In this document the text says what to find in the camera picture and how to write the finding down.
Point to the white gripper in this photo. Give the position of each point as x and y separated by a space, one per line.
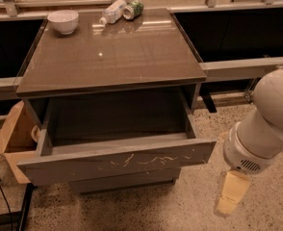
242 156

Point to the grey top drawer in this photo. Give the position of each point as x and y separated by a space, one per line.
105 135

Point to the grey drawer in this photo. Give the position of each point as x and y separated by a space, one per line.
105 135
120 182

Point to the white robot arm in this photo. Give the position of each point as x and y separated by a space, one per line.
253 143

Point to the grey drawer cabinet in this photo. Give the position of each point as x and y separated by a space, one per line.
148 53

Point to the grey bottom drawer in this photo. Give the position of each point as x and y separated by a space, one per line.
120 182

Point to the green drink can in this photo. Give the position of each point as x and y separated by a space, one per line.
133 10

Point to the clear plastic water bottle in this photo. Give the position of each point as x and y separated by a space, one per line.
113 13

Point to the open cardboard box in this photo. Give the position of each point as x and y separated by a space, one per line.
16 142

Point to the white ceramic bowl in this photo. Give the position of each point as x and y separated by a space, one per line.
64 22

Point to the grey metal railing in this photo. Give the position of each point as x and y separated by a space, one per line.
220 71

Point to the black metal frame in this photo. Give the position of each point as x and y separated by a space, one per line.
16 221

